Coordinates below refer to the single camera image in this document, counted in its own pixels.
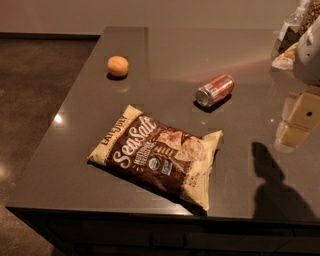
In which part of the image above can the brown granola jar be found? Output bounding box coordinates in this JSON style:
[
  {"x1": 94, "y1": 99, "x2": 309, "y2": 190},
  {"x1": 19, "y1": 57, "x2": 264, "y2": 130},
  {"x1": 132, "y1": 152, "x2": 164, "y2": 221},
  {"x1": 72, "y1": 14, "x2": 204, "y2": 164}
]
[{"x1": 298, "y1": 0, "x2": 320, "y2": 36}]

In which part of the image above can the snack bag at edge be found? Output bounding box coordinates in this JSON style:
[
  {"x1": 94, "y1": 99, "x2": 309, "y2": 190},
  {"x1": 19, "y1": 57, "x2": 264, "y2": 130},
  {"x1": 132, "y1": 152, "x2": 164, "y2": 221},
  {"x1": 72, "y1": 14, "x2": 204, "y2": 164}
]
[{"x1": 271, "y1": 43, "x2": 297, "y2": 71}]

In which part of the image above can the orange fruit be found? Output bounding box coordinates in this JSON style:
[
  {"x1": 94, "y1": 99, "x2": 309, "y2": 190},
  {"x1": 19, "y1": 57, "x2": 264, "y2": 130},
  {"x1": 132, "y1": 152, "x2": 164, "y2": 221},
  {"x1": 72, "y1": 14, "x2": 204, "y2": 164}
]
[{"x1": 107, "y1": 56, "x2": 129, "y2": 77}]

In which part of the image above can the dark counter cabinet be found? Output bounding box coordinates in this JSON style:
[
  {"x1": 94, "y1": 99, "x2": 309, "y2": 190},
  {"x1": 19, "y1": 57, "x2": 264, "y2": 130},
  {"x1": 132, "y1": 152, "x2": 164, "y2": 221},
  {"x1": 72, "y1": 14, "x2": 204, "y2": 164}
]
[{"x1": 8, "y1": 206, "x2": 320, "y2": 256}]

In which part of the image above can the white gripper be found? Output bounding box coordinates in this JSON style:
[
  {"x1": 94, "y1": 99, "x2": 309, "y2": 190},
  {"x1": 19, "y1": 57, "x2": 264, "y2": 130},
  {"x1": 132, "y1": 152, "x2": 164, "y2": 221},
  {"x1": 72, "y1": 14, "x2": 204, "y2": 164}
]
[{"x1": 275, "y1": 17, "x2": 320, "y2": 148}]

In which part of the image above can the clear plastic bottle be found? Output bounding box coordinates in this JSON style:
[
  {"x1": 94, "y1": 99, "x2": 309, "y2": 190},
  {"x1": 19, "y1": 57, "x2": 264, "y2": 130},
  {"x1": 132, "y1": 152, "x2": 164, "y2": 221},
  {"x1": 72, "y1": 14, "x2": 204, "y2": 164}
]
[{"x1": 278, "y1": 7, "x2": 306, "y2": 41}]

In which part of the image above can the red soda can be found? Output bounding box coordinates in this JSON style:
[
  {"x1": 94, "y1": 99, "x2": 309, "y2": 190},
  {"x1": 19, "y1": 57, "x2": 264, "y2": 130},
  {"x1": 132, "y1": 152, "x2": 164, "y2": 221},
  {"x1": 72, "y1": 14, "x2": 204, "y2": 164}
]
[{"x1": 195, "y1": 74, "x2": 235, "y2": 107}]

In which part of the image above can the brown sea salt chip bag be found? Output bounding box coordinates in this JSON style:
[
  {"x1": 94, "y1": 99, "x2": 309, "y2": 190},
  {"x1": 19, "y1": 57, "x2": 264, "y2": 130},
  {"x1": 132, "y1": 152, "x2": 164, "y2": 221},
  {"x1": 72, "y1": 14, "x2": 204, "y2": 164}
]
[{"x1": 88, "y1": 105, "x2": 222, "y2": 210}]

